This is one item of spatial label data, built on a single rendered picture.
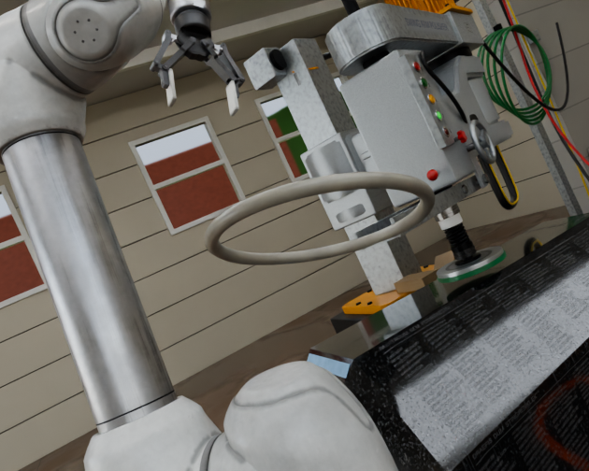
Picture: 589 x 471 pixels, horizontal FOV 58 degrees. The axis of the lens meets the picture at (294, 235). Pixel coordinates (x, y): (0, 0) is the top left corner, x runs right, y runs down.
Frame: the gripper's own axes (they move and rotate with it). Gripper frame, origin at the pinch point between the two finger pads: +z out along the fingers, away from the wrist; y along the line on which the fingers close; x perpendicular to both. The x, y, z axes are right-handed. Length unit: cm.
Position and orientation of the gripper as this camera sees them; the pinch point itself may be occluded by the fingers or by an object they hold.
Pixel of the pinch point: (204, 103)
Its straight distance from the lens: 112.2
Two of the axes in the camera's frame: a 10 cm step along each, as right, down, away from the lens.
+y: 8.4, 0.1, 5.5
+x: -5.2, 3.4, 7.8
